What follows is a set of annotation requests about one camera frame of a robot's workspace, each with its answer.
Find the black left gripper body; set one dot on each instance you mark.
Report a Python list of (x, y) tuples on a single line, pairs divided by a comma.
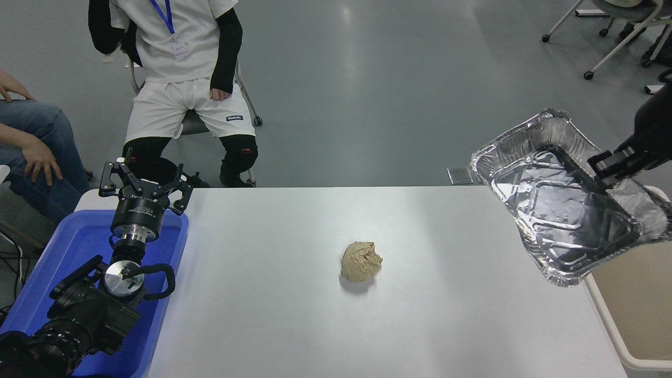
[(139, 210)]

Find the large pale bin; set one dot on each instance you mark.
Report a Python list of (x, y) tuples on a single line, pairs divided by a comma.
[(640, 310)]

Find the person's right forearm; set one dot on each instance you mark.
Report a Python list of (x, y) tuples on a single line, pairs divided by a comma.
[(13, 137)]

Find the blue plastic tray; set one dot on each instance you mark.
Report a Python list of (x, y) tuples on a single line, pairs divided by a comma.
[(79, 236)]

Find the silver foil tray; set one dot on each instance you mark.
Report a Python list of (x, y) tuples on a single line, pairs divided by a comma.
[(556, 210)]

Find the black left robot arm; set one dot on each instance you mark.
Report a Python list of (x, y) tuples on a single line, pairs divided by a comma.
[(84, 315)]

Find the person's left hand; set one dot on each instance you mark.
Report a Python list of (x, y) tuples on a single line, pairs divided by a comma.
[(219, 95), (16, 86)]

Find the person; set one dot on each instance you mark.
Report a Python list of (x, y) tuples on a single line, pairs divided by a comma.
[(659, 50), (178, 52), (42, 121)]

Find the silver floor plate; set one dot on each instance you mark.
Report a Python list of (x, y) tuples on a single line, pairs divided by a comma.
[(459, 175)]

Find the person's right hand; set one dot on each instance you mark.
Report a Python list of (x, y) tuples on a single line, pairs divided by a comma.
[(42, 160)]

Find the wheeled chair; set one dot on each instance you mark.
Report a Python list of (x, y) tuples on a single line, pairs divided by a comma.
[(630, 5)]

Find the crumpled tan paper ball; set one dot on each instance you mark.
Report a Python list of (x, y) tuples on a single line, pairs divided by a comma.
[(361, 261)]

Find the person's left forearm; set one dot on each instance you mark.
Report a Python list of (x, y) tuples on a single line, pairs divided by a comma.
[(223, 68)]

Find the white floor bar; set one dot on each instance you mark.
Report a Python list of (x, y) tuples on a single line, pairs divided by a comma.
[(585, 12), (651, 89)]

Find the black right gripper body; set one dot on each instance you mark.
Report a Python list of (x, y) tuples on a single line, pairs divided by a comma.
[(656, 126)]

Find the grey metal chair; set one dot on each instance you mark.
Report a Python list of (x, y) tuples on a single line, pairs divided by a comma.
[(195, 123)]

